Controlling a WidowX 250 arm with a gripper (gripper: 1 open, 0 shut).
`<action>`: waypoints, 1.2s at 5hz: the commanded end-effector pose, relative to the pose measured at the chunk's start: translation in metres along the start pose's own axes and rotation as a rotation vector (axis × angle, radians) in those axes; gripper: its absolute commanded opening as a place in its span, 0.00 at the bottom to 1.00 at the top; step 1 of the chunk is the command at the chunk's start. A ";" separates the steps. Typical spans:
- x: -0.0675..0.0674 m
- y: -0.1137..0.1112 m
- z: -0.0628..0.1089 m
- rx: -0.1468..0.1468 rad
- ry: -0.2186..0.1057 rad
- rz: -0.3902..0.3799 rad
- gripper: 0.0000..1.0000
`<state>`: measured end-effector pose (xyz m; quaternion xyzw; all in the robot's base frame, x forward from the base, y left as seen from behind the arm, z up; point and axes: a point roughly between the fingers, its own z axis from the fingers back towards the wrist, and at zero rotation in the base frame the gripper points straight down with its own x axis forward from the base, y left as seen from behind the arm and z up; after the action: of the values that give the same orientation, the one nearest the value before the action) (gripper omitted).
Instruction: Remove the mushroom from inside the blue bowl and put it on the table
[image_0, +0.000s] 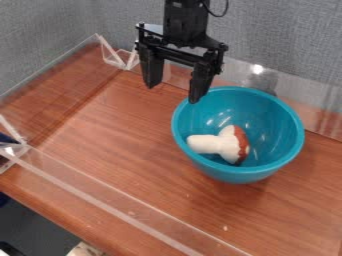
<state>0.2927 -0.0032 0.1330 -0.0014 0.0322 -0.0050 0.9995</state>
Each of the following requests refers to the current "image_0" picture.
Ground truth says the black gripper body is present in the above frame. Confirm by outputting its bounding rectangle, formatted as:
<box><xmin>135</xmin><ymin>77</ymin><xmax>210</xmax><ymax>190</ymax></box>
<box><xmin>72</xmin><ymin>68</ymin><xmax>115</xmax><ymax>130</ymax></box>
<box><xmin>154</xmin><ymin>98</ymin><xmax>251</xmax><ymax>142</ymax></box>
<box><xmin>136</xmin><ymin>0</ymin><xmax>229</xmax><ymax>74</ymax></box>

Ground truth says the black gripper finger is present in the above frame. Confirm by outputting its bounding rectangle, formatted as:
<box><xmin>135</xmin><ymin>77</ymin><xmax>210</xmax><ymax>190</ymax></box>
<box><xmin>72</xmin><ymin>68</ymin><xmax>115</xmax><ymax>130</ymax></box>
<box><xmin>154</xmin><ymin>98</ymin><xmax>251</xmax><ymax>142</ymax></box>
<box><xmin>189</xmin><ymin>62</ymin><xmax>215</xmax><ymax>104</ymax></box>
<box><xmin>139</xmin><ymin>47</ymin><xmax>165</xmax><ymax>89</ymax></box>

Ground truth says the white and brown toy mushroom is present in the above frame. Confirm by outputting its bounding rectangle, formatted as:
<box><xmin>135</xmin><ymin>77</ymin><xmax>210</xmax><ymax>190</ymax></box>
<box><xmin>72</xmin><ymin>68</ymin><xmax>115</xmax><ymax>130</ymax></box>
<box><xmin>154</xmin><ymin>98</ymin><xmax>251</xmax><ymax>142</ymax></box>
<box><xmin>187</xmin><ymin>125</ymin><xmax>250</xmax><ymax>165</ymax></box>

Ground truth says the blue plastic bowl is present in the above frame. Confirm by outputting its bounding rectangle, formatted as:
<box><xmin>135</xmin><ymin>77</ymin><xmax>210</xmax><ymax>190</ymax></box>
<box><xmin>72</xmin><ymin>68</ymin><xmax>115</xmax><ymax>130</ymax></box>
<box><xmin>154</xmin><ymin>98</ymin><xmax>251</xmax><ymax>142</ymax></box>
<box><xmin>171</xmin><ymin>86</ymin><xmax>305</xmax><ymax>184</ymax></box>

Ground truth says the clear acrylic corner bracket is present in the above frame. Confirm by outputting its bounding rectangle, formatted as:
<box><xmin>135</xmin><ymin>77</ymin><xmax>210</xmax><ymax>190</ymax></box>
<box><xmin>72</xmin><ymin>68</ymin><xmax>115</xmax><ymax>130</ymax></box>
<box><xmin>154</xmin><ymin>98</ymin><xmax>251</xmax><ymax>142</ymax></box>
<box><xmin>96</xmin><ymin>35</ymin><xmax>139</xmax><ymax>70</ymax></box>

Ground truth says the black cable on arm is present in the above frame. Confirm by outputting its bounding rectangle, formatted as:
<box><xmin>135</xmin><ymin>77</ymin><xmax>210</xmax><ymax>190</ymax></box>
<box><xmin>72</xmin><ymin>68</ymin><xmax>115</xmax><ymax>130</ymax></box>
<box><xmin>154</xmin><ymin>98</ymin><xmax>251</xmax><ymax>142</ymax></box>
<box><xmin>199</xmin><ymin>0</ymin><xmax>230</xmax><ymax>18</ymax></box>

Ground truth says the clear acrylic barrier wall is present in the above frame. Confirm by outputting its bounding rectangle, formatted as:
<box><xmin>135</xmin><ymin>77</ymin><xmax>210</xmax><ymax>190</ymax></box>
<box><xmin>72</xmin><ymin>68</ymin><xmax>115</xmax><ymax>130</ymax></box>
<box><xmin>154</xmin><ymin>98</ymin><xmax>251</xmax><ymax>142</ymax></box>
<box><xmin>0</xmin><ymin>36</ymin><xmax>342</xmax><ymax>256</ymax></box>

